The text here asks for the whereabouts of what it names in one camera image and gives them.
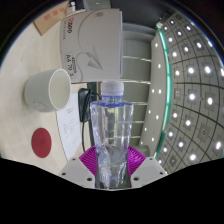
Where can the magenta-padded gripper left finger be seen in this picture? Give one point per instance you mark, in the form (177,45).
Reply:
(87,160)

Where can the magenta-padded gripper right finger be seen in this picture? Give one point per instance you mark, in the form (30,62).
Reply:
(136,160)

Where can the clear plastic water bottle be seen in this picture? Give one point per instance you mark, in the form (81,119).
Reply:
(111,133)

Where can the white printed paper sheet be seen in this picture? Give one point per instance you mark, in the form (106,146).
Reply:
(68,128)

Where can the flat round red coaster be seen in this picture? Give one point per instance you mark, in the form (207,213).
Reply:
(41,142)

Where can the black desk device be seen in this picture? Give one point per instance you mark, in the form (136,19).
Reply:
(84,106)

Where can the group of ceiling lights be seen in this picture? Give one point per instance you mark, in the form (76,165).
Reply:
(191,96)

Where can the white ceramic mug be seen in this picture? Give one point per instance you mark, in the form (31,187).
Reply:
(36,91)

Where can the white paper ream box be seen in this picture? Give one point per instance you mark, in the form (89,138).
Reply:
(93,43)

